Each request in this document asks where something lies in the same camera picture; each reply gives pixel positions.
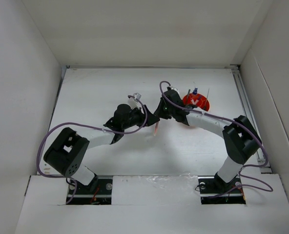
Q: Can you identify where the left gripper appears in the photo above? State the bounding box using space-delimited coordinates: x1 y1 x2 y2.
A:
122 105 159 130

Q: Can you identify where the orange highlighter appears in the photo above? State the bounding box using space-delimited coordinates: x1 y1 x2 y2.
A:
153 121 159 136

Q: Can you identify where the black thin pen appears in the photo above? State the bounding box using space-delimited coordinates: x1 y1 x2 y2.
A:
186 89 190 104

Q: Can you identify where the white marker purple cap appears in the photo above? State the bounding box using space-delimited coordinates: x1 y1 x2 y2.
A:
195 96 201 106

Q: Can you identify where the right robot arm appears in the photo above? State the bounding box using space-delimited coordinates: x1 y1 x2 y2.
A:
154 89 261 193

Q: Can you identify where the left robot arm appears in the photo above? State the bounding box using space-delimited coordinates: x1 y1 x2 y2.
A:
43 104 160 193

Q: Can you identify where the orange round organizer container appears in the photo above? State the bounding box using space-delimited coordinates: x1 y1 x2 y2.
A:
182 94 210 111

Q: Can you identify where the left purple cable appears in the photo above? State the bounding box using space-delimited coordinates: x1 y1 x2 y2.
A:
36 95 149 204

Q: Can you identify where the purple cable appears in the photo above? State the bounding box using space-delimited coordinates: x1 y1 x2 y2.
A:
159 81 274 199
36 95 149 204

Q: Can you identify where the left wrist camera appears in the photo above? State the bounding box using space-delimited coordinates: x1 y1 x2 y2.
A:
127 93 142 110

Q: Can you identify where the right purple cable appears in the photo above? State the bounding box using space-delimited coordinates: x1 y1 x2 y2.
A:
159 81 274 199

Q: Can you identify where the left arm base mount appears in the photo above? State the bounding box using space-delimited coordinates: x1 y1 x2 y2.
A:
66 176 113 205

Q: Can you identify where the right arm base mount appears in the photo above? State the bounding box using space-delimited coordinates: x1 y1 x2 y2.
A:
195 176 246 205

